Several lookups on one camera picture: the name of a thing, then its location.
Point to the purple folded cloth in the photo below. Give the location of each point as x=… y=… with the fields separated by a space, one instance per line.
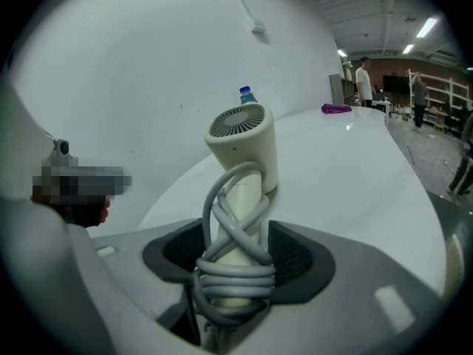
x=335 y=108

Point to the white desk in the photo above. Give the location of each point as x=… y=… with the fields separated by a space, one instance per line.
x=380 y=105

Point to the blue cap plastic bottle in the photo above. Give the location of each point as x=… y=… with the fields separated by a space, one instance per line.
x=247 y=96

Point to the potted plant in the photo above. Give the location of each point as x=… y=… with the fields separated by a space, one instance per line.
x=346 y=67

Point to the white kidney-shaped table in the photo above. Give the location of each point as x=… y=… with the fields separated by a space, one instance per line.
x=332 y=183

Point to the grey metal cabinet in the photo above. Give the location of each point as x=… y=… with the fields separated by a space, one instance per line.
x=336 y=89

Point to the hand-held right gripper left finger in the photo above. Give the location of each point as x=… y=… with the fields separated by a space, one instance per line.
x=122 y=272

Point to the white shelf unit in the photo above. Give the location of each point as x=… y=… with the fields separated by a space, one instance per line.
x=451 y=91

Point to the dark green round rug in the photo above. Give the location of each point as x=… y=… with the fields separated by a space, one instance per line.
x=452 y=207

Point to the person's head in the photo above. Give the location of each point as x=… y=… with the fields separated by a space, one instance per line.
x=81 y=183

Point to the black monitor screen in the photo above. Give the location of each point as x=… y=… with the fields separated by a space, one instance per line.
x=395 y=84

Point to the white wall junction box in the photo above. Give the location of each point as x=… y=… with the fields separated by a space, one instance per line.
x=258 y=25

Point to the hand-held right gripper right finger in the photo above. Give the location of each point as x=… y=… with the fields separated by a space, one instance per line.
x=351 y=301

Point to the grey head-mounted camera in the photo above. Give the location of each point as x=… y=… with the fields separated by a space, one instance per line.
x=62 y=147

